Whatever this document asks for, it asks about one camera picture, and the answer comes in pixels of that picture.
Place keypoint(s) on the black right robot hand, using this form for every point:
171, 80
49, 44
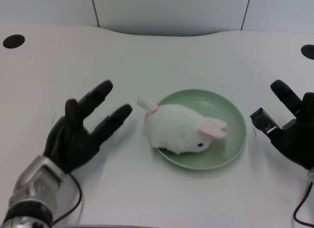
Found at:
296, 142

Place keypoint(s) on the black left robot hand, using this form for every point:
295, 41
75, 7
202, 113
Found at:
71, 142

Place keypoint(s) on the white rabbit plush doll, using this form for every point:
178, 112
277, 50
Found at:
176, 129

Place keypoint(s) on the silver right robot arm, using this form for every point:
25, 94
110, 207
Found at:
311, 175

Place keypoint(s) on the green round plate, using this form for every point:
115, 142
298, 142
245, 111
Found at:
230, 120

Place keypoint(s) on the grey partition panel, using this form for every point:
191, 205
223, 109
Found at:
46, 7
171, 11
282, 9

